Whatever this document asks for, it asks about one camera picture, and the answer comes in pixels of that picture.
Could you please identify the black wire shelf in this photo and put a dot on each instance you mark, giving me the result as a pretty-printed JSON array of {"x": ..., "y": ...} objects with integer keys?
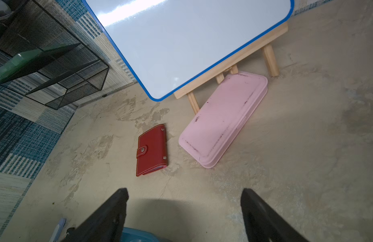
[{"x": 72, "y": 77}]

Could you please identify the pink plastic case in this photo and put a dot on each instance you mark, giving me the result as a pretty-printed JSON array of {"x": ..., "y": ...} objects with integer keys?
[{"x": 221, "y": 118}]

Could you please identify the teal storage tray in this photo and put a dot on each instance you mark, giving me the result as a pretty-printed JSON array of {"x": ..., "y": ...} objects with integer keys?
[{"x": 135, "y": 235}]

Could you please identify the blue framed whiteboard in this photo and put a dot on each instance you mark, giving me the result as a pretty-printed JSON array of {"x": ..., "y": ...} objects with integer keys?
[{"x": 168, "y": 44}]

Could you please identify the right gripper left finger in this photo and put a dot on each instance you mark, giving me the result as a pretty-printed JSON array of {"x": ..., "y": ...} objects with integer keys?
[{"x": 106, "y": 223}]

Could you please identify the green board on shelf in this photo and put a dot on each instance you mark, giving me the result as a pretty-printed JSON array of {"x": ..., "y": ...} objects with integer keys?
[{"x": 28, "y": 62}]

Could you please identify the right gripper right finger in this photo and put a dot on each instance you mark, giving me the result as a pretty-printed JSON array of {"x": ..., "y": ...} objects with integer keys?
[{"x": 262, "y": 223}]

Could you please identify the white blue usb drive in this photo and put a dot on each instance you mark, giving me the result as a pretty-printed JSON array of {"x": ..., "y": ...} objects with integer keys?
[{"x": 58, "y": 230}]

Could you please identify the red leather wallet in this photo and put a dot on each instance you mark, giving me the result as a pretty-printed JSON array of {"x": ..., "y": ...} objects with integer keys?
[{"x": 152, "y": 151}]

